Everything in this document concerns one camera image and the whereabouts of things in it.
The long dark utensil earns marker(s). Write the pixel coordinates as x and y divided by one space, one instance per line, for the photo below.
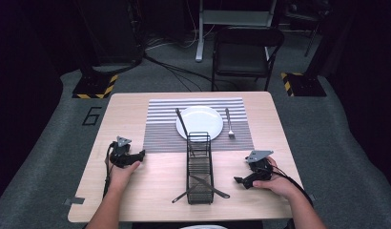
183 125

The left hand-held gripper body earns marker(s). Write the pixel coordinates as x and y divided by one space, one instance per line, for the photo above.
120 156

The person's white clothing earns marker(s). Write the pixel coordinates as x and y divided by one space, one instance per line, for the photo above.
203 227

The black stand base striped edge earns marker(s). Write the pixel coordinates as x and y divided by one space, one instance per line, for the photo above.
93 86
304 84

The silver fork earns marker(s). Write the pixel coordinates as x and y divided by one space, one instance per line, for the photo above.
229 122

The grey tape strip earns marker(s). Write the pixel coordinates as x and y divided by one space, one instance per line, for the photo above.
74 201

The white metal stand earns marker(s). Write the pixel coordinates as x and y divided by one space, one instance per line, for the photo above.
235 17

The grey striped placemat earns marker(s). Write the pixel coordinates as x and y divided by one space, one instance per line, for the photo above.
161 138

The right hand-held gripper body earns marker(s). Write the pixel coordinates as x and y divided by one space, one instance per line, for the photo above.
262 168

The dark tripod stand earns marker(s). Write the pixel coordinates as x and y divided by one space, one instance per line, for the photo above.
311 22

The dark slim utensil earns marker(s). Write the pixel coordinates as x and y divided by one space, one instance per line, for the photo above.
182 196

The black folding chair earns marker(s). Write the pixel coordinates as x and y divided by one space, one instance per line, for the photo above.
244 57

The person's right hand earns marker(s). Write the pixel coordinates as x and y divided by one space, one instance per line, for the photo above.
279 183

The person's left hand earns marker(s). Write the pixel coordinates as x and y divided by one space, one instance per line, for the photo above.
120 176

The dark table knife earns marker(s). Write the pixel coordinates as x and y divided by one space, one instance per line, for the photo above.
212 187

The white round plate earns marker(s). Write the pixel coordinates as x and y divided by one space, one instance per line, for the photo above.
201 120

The black cabinet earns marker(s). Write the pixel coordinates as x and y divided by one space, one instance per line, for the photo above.
114 31

